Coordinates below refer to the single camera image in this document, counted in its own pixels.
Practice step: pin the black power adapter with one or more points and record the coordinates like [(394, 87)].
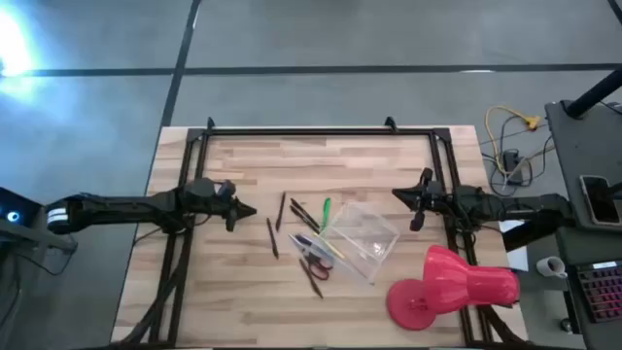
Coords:
[(511, 163)]

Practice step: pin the black diagonal bar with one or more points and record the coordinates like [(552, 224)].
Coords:
[(534, 234)]

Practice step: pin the black frame clamp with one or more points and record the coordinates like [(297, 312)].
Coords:
[(210, 124), (390, 124)]

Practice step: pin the grey metal stand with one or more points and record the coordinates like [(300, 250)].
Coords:
[(34, 238)]

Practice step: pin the white cup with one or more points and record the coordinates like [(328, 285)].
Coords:
[(549, 266)]

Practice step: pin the black metal table frame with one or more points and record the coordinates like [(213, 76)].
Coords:
[(316, 131)]

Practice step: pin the purple pen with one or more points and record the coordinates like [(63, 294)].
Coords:
[(303, 239)]

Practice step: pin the caster wheel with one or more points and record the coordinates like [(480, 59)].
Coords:
[(566, 325)]

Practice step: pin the green marker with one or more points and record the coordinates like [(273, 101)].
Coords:
[(326, 214)]

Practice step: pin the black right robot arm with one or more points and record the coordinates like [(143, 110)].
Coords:
[(525, 204)]

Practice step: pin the clear plastic supply box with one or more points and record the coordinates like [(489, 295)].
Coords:
[(364, 233)]

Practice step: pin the black pole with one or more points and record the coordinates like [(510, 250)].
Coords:
[(595, 92)]

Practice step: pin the white paper sheet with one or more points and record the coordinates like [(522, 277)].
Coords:
[(521, 260)]

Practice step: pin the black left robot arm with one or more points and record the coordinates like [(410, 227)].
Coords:
[(121, 206)]

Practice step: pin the backlit keyboard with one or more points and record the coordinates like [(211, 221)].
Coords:
[(602, 291)]

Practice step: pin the black smartphone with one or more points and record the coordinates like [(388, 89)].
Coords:
[(600, 199)]

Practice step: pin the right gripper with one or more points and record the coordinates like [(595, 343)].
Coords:
[(435, 197)]

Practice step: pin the black device with blue light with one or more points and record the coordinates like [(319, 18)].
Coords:
[(24, 206)]

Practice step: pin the dark grey desk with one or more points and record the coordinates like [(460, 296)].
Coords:
[(578, 146)]

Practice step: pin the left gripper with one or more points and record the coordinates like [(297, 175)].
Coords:
[(206, 194)]

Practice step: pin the yellow pen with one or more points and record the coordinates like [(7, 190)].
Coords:
[(330, 246)]

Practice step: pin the pink desk lamp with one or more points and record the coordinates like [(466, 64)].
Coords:
[(452, 282)]

